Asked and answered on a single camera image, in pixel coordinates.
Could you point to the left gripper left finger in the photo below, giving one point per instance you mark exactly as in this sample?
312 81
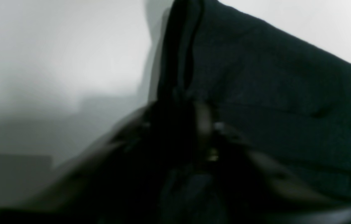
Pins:
121 182

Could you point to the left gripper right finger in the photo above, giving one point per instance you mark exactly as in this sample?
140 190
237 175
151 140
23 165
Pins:
259 190

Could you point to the black T-shirt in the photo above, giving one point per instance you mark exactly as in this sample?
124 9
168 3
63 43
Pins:
291 99

